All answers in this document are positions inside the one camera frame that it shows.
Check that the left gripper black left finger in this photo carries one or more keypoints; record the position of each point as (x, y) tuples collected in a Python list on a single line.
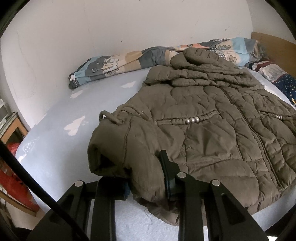
[(85, 212)]

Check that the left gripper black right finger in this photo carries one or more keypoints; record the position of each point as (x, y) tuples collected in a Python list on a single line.
[(226, 218)]

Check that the olive green puffer jacket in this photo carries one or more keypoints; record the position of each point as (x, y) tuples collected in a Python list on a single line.
[(213, 119)]

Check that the light blue cloud bedsheet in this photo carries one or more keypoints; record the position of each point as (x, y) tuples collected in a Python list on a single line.
[(54, 152)]

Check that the wooden bedside shelf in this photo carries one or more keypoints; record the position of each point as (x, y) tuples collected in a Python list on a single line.
[(12, 126)]

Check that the red bag on shelf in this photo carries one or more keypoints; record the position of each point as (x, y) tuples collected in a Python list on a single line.
[(16, 188)]

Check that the patchwork cartoon rolled duvet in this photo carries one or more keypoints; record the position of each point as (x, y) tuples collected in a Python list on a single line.
[(238, 51)]

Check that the wooden headboard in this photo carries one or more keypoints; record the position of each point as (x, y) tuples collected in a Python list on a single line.
[(279, 51)]

